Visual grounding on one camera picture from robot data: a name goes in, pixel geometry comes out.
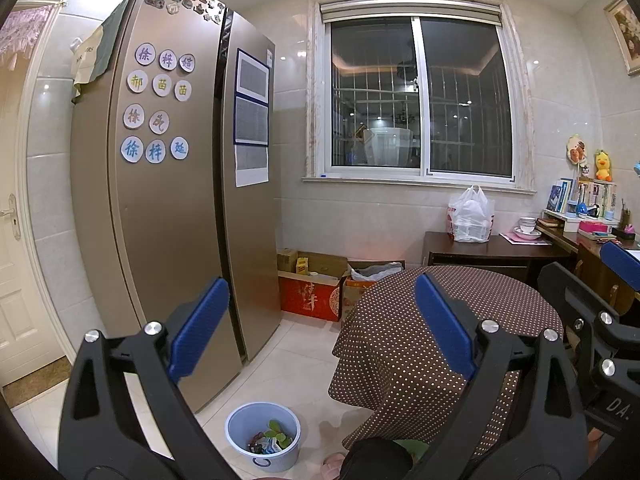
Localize white plastic bag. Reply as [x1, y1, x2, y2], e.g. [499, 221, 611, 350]
[446, 185, 496, 244]

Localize brown door mat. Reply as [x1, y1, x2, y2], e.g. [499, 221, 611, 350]
[2, 357, 71, 408]

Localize white printed sheet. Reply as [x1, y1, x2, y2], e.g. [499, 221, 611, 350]
[235, 144, 269, 188]

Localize framed picture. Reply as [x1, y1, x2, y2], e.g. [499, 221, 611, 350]
[603, 0, 640, 77]

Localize dark wooden sideboard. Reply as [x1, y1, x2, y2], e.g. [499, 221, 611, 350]
[422, 231, 576, 286]

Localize dark cloth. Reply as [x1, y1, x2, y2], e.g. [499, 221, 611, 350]
[340, 437, 416, 480]

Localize white door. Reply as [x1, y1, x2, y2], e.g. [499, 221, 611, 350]
[0, 5, 76, 391]

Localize window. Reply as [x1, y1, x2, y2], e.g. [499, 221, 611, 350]
[302, 0, 536, 193]

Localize blue plastic bucket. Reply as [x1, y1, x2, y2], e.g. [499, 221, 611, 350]
[225, 402, 302, 472]

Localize blue framed printed sheet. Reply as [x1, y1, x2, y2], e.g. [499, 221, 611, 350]
[235, 48, 272, 102]
[234, 96, 270, 147]

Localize row of books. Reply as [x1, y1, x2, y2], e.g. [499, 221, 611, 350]
[546, 177, 618, 220]

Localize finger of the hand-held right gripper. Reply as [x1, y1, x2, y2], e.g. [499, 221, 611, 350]
[537, 260, 640, 393]
[600, 241, 640, 292]

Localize gold refrigerator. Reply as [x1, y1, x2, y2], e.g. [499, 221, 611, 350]
[69, 0, 282, 413]

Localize pink slipper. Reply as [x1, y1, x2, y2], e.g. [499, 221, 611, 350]
[320, 452, 348, 480]

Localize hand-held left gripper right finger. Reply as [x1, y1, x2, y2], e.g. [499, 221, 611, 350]
[414, 272, 590, 480]

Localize stacked ceramic bowls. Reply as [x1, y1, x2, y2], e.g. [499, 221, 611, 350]
[513, 216, 542, 241]

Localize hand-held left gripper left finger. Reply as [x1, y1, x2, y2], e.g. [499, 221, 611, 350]
[57, 276, 231, 480]

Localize yellow duck toy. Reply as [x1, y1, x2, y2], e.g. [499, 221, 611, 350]
[594, 149, 614, 182]

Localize red cardboard box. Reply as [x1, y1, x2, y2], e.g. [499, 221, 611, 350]
[277, 251, 351, 322]

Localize grey plastic bag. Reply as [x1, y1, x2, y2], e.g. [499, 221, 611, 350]
[351, 266, 396, 282]

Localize green felt leaf garland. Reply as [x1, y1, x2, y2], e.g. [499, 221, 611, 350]
[267, 420, 295, 448]

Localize metal door handle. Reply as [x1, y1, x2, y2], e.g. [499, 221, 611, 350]
[0, 194, 22, 241]

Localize green and white cloth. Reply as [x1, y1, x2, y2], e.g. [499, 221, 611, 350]
[70, 0, 132, 103]

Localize pink placemat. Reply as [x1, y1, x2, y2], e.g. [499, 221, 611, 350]
[500, 231, 551, 246]

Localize round paper fridge labels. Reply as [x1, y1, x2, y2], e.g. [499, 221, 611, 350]
[120, 42, 197, 166]

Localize pink lace curtain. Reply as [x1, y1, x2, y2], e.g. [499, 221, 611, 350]
[0, 5, 55, 68]

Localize brown polka dot tablecloth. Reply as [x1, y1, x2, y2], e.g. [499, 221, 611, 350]
[327, 266, 568, 461]

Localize orange animal wall decoration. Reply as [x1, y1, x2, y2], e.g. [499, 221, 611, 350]
[566, 134, 588, 166]

